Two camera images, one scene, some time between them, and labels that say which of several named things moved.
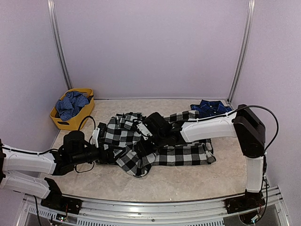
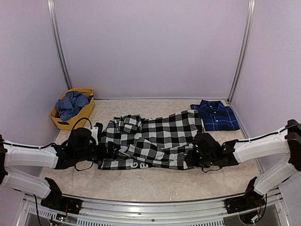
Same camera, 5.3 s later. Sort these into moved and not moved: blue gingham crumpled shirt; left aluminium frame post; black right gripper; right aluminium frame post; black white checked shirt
Moved: black white checked shirt; black right gripper
Not moved: left aluminium frame post; blue gingham crumpled shirt; right aluminium frame post
